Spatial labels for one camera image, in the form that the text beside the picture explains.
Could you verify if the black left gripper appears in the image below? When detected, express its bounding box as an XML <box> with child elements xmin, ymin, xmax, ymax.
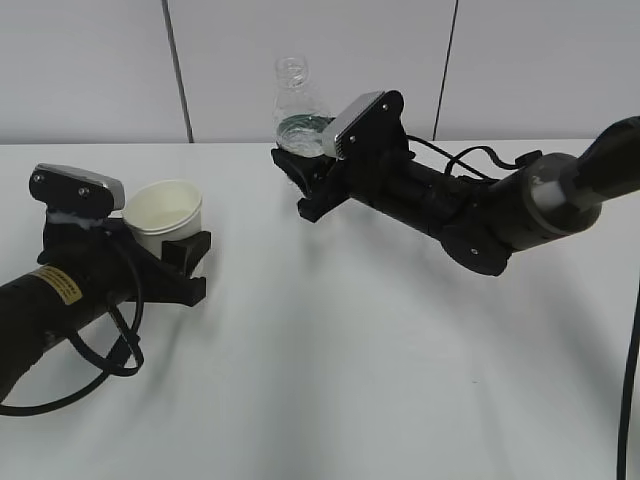
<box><xmin>37</xmin><ymin>219</ymin><xmax>212</xmax><ymax>307</ymax></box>

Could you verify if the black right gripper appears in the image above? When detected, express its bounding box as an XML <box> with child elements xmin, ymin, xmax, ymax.
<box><xmin>271</xmin><ymin>117</ymin><xmax>411</xmax><ymax>222</ymax></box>

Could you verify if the clear green-label water bottle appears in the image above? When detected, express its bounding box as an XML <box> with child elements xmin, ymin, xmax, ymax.
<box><xmin>273</xmin><ymin>56</ymin><xmax>332</xmax><ymax>157</ymax></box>

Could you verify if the white paper cup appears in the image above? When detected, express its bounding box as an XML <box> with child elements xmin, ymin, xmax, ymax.
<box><xmin>122</xmin><ymin>179</ymin><xmax>203</xmax><ymax>259</ymax></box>

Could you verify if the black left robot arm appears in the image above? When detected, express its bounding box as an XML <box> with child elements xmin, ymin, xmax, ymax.
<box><xmin>1</xmin><ymin>220</ymin><xmax>212</xmax><ymax>417</ymax></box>

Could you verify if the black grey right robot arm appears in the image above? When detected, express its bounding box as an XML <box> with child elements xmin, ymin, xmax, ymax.
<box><xmin>271</xmin><ymin>116</ymin><xmax>639</xmax><ymax>276</ymax></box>

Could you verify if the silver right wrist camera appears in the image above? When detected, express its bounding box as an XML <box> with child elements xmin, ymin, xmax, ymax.
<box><xmin>321</xmin><ymin>90</ymin><xmax>404</xmax><ymax>160</ymax></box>

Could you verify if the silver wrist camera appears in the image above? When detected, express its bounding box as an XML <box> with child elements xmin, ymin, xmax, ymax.
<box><xmin>321</xmin><ymin>90</ymin><xmax>404</xmax><ymax>160</ymax></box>
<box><xmin>29</xmin><ymin>163</ymin><xmax>126</xmax><ymax>220</ymax></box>

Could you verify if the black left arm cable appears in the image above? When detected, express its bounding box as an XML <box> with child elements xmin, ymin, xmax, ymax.
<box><xmin>0</xmin><ymin>232</ymin><xmax>146</xmax><ymax>417</ymax></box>

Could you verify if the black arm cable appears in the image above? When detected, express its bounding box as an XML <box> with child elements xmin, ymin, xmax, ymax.
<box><xmin>0</xmin><ymin>232</ymin><xmax>146</xmax><ymax>417</ymax></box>
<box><xmin>407</xmin><ymin>134</ymin><xmax>544</xmax><ymax>181</ymax></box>

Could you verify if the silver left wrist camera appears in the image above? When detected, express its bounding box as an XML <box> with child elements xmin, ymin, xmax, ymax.
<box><xmin>29</xmin><ymin>163</ymin><xmax>126</xmax><ymax>220</ymax></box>

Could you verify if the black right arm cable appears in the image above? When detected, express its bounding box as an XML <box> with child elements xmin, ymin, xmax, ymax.
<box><xmin>407</xmin><ymin>134</ymin><xmax>544</xmax><ymax>181</ymax></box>

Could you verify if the black cable at right edge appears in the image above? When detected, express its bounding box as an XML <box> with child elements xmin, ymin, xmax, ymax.
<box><xmin>617</xmin><ymin>279</ymin><xmax>640</xmax><ymax>480</ymax></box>

